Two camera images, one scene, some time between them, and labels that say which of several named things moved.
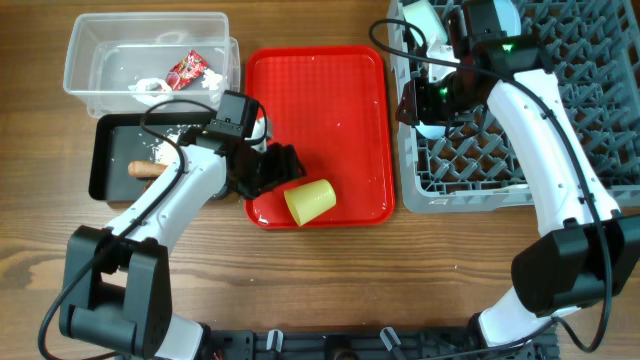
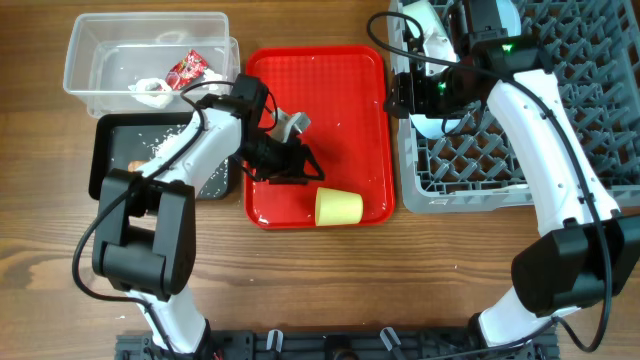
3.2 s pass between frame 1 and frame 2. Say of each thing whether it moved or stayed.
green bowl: stayed
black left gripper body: moved
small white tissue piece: stayed
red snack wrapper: stayed
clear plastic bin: stayed
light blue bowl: moved
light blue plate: stayed
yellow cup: moved
